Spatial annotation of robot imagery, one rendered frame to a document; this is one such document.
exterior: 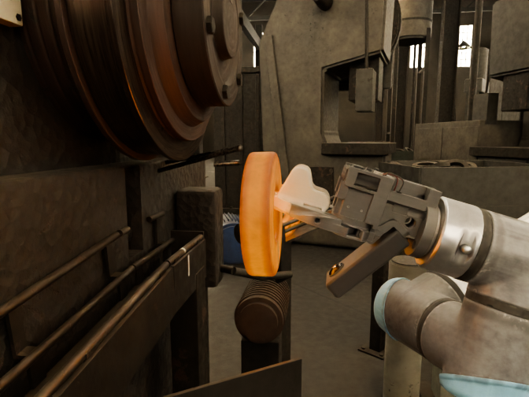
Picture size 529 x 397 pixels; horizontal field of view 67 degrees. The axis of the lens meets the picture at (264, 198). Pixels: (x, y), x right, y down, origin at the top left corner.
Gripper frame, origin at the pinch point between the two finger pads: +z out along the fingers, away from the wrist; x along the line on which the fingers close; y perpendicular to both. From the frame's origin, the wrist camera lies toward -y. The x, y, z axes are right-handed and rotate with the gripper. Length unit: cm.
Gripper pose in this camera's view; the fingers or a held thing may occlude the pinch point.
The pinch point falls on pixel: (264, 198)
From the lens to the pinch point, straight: 51.0
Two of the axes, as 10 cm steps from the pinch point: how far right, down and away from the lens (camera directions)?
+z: -9.5, -2.9, 0.9
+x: -1.4, 1.6, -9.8
